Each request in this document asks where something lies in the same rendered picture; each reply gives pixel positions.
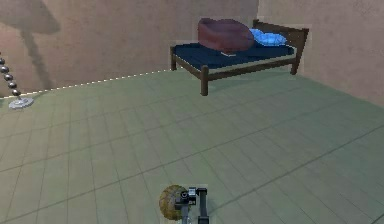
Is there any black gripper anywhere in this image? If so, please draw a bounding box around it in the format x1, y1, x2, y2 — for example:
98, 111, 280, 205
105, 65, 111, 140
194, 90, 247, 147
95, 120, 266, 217
174, 190, 190, 212

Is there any olive brown basketball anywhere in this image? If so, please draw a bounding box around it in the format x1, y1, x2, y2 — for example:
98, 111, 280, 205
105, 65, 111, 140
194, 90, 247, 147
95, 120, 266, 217
158, 184, 184, 222

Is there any brown wooden bed blue mattress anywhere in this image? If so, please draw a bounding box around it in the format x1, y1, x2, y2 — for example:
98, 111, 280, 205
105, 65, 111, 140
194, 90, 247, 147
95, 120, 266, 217
169, 19, 310, 97

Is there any maroon bean bag cushion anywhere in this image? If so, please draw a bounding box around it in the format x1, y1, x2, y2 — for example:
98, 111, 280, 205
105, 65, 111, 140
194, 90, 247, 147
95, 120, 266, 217
197, 17, 256, 54

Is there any light blue pillow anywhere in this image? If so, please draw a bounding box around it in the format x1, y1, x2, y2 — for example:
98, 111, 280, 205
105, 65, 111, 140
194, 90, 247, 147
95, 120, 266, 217
249, 28, 288, 47

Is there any silver beaded floor lamp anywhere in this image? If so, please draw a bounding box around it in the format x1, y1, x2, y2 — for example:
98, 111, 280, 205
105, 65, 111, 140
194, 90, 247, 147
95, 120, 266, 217
0, 51, 35, 111

